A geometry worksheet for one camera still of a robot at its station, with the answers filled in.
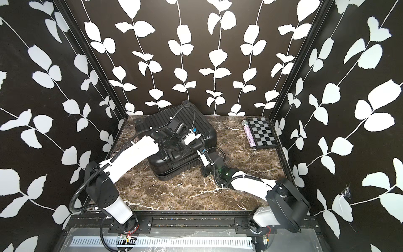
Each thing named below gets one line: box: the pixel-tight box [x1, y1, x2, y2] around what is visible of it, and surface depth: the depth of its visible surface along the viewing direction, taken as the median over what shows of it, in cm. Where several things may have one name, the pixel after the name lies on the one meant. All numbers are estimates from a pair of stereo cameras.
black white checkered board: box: [246, 115, 279, 150], surface depth 110 cm
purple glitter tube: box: [241, 119, 257, 149], surface depth 109 cm
